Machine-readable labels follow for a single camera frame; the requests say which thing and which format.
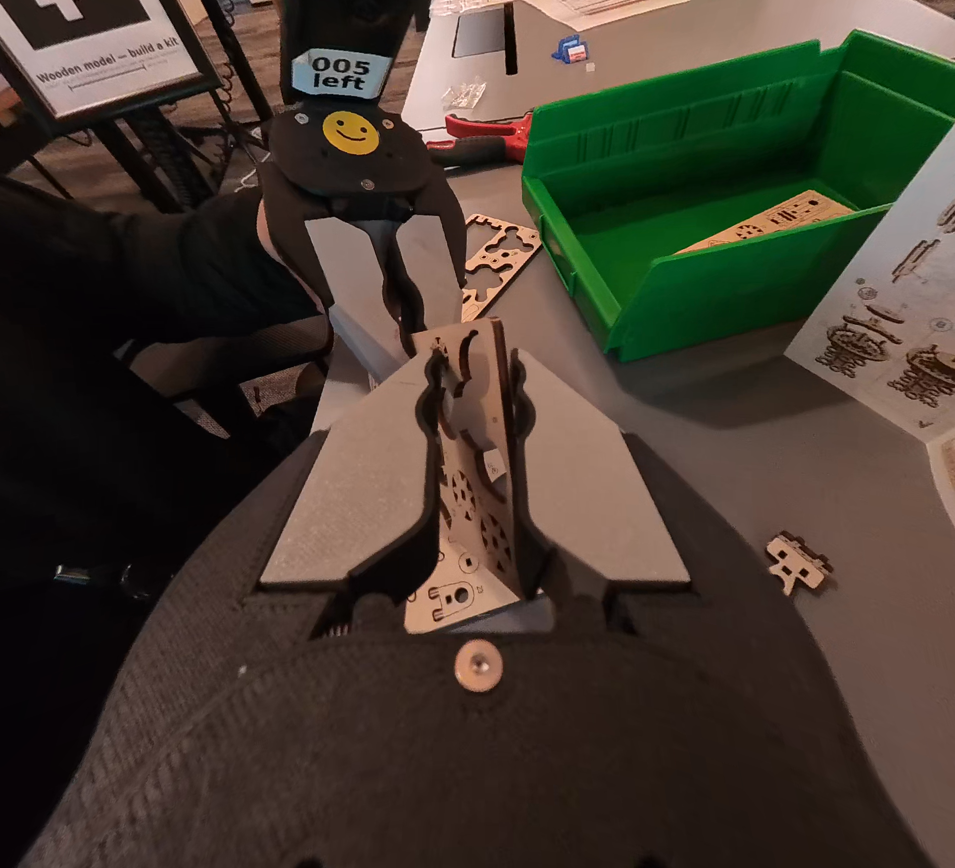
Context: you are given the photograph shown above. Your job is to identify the round wooden frame part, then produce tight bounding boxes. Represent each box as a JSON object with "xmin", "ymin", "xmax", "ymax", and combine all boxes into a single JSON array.
[{"xmin": 764, "ymin": 531, "xmax": 835, "ymax": 598}]

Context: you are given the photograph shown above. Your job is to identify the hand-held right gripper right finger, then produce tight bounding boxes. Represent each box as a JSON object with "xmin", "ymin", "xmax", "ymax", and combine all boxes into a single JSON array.
[{"xmin": 507, "ymin": 348, "xmax": 692, "ymax": 599}]

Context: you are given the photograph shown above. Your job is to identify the green plastic bin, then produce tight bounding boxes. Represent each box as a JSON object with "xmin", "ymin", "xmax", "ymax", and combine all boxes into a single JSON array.
[{"xmin": 521, "ymin": 28, "xmax": 955, "ymax": 364}]

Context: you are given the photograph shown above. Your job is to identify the framed marker sign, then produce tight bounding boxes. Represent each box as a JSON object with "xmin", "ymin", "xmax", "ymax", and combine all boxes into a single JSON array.
[{"xmin": 0, "ymin": 0, "xmax": 225, "ymax": 123}]

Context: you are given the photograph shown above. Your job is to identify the black easel stand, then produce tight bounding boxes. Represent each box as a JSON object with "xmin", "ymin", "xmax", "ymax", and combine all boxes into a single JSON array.
[{"xmin": 0, "ymin": 0, "xmax": 273, "ymax": 214}]

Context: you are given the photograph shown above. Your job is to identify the folded instruction booklet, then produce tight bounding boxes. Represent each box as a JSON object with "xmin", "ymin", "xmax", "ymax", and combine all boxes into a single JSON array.
[{"xmin": 783, "ymin": 125, "xmax": 955, "ymax": 507}]

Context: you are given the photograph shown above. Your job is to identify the wooden sheet with gears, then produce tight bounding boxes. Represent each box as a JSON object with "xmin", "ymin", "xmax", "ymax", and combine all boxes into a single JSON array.
[{"xmin": 409, "ymin": 318, "xmax": 540, "ymax": 599}]

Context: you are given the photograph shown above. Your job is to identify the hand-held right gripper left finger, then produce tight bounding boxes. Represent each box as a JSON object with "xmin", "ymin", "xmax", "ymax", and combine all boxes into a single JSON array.
[{"xmin": 257, "ymin": 348, "xmax": 449, "ymax": 602}]

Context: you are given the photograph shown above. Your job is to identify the wooden sheet with slot cutouts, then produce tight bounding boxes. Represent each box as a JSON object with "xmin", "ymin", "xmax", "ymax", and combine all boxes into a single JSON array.
[{"xmin": 673, "ymin": 189, "xmax": 857, "ymax": 257}]

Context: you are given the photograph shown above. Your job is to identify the wooden sheet with blob cutouts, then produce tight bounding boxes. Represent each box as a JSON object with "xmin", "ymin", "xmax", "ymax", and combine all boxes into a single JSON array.
[{"xmin": 459, "ymin": 213, "xmax": 543, "ymax": 323}]

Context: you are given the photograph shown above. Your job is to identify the red and black pliers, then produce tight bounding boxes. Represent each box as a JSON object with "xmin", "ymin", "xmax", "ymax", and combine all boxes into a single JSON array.
[{"xmin": 424, "ymin": 109, "xmax": 536, "ymax": 171}]

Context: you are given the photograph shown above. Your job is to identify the person's left forearm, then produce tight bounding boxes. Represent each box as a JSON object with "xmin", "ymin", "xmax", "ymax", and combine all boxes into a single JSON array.
[{"xmin": 0, "ymin": 174, "xmax": 333, "ymax": 354}]

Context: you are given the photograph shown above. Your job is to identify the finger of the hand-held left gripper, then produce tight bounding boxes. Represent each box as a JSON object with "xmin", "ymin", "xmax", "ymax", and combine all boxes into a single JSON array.
[
  {"xmin": 304, "ymin": 215, "xmax": 420, "ymax": 356},
  {"xmin": 382, "ymin": 210, "xmax": 465, "ymax": 333}
]

